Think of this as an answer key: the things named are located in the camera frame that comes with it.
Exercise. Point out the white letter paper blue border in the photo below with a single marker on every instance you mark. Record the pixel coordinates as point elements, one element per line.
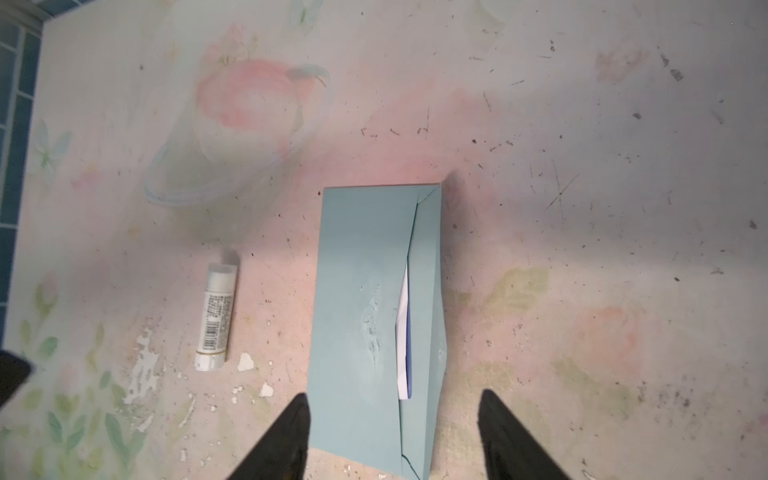
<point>403,341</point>

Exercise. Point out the white glue stick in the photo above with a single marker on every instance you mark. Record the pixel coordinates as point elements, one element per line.
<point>219,296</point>

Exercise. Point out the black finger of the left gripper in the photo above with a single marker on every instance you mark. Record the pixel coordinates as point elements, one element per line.
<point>14,372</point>

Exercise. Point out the teal envelope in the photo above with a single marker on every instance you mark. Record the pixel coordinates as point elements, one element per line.
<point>368,236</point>

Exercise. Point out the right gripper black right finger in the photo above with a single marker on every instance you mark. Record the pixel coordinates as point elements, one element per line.
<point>510,451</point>

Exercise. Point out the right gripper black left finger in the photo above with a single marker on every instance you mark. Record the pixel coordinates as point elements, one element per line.
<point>282,451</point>

